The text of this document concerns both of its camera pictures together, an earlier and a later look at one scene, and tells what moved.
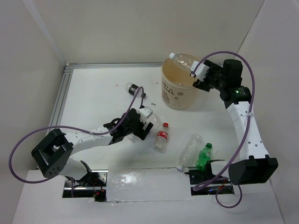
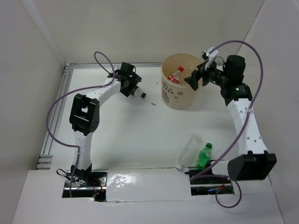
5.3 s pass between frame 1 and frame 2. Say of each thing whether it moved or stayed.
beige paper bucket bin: stayed
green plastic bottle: stayed
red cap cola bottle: moved
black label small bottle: stayed
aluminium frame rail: stayed
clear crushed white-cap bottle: moved
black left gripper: moved
